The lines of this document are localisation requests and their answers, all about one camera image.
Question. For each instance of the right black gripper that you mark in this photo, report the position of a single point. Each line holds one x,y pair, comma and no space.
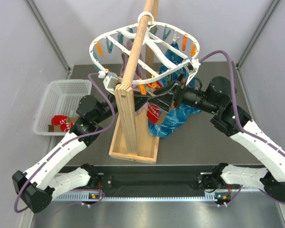
164,101

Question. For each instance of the brown sock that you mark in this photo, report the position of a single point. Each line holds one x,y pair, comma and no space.
61,126
165,115

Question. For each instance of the red santa christmas sock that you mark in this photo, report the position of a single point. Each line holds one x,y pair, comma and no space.
153,112

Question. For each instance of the white oval clip hanger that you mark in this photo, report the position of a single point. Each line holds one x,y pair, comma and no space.
158,38

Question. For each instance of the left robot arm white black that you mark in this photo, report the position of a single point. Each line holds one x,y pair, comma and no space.
41,183

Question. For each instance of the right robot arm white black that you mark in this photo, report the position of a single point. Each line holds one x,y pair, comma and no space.
219,99

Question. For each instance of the wooden drying rack stand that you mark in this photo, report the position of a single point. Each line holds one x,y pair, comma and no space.
131,140

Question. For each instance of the blue patterned cloth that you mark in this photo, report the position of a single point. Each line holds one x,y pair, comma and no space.
176,117

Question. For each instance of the white perforated plastic basket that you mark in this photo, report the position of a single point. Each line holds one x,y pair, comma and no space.
61,98

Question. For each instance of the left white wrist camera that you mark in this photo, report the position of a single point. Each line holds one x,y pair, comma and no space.
110,80

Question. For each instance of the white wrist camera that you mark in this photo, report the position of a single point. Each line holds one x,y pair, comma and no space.
110,80
192,66

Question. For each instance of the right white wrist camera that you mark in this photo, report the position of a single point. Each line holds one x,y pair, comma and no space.
192,66

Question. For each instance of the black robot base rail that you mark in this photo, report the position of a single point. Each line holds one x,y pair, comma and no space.
158,181

